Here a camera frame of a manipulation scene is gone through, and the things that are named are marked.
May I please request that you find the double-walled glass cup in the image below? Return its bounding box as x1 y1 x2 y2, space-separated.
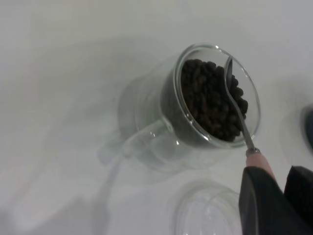
97 43 261 174

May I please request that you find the dark blue-grey ceramic mug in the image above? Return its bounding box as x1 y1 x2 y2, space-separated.
300 104 313 153

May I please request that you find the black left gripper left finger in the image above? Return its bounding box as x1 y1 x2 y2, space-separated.
239 166 313 235

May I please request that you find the dark coffee beans pile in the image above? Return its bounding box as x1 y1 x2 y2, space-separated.
161 58 249 142

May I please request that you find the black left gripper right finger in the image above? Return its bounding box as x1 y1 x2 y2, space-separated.
283 165 313 225

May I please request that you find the pink-handled metal spoon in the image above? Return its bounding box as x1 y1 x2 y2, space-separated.
224 55 279 186

